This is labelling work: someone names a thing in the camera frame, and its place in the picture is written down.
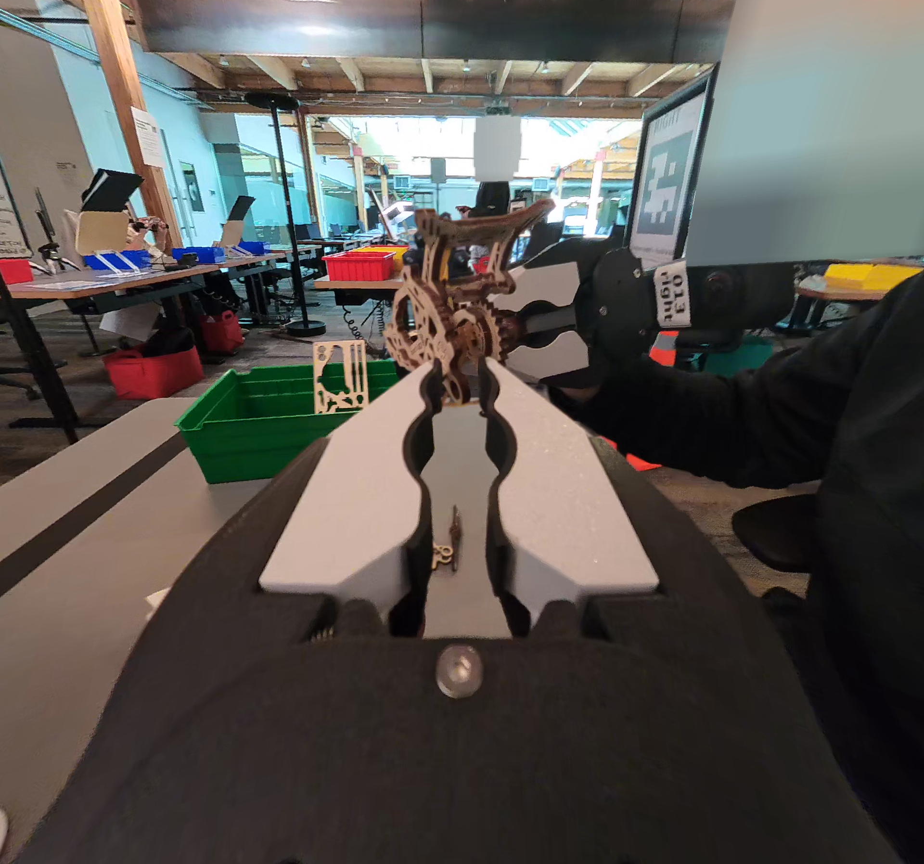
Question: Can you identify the red plastic container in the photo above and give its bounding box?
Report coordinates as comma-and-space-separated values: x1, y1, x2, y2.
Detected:
202, 311, 245, 354

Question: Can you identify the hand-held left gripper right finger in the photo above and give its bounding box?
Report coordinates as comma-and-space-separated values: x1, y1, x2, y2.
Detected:
482, 359, 659, 635

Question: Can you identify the cream rounded board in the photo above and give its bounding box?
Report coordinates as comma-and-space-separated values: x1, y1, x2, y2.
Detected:
76, 210, 131, 255

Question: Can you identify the wooden support pillar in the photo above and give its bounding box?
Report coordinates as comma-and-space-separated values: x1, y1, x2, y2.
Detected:
79, 0, 185, 251

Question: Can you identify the green plastic bin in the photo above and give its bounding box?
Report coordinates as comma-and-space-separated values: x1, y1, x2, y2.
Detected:
175, 361, 401, 486

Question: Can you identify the red fabric tote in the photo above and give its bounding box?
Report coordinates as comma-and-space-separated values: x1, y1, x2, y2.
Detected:
104, 346, 205, 400

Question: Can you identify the wooden mechanical model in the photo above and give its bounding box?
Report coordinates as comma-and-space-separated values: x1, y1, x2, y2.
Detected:
383, 198, 557, 406

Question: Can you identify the wooden cutout sheet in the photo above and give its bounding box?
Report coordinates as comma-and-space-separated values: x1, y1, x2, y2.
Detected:
312, 340, 371, 415

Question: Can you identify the small wooden key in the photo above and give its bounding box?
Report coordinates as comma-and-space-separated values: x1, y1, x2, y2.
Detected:
432, 505, 464, 578

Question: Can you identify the white paper notice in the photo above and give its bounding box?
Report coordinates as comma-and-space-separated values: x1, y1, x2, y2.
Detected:
130, 107, 168, 168

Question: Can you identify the long wooden desk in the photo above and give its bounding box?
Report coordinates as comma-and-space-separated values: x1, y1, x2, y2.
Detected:
0, 265, 218, 446

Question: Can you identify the person's right forearm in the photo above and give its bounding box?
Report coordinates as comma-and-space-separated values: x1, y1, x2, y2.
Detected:
549, 268, 924, 490

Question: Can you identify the black floor lamp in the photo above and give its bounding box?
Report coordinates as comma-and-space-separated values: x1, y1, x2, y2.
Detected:
244, 90, 327, 338

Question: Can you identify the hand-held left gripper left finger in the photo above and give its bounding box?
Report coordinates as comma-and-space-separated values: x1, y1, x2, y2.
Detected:
258, 360, 443, 635

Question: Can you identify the black tilted board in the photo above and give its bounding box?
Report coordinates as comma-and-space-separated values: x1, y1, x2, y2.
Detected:
79, 169, 145, 214

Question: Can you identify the framed marker board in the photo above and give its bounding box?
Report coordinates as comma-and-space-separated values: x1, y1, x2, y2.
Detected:
624, 63, 719, 269

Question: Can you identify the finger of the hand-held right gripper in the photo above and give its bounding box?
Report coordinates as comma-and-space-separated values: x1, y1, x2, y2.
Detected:
505, 256, 591, 323
498, 322, 599, 390

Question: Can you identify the handwritten whiteboard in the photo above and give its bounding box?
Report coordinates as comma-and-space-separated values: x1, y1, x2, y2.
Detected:
0, 156, 33, 258

